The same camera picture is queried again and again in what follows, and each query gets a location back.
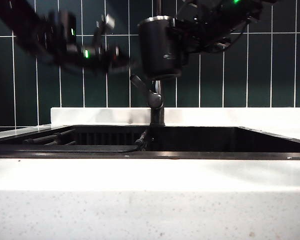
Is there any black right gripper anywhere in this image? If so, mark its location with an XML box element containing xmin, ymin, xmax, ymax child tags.
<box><xmin>167</xmin><ymin>2</ymin><xmax>232</xmax><ymax>66</ymax></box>

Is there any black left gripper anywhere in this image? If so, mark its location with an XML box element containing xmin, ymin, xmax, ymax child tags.
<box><xmin>62</xmin><ymin>37</ymin><xmax>141</xmax><ymax>75</ymax></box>

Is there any black steel-rimmed mug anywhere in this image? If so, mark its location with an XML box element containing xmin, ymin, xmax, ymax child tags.
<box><xmin>137</xmin><ymin>15</ymin><xmax>189</xmax><ymax>80</ymax></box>

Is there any grey faucet lever handle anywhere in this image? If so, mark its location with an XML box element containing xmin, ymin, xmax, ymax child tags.
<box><xmin>129</xmin><ymin>74</ymin><xmax>164</xmax><ymax>110</ymax></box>

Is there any black sink drying rack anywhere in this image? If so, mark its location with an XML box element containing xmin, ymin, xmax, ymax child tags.
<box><xmin>0</xmin><ymin>128</ymin><xmax>149</xmax><ymax>153</ymax></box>

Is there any black kitchen sink basin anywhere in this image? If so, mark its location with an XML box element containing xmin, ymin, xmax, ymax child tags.
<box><xmin>0</xmin><ymin>124</ymin><xmax>300</xmax><ymax>160</ymax></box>

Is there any white countertop backsplash ledge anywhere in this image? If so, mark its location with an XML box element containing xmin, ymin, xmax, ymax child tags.
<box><xmin>50</xmin><ymin>106</ymin><xmax>300</xmax><ymax>127</ymax></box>

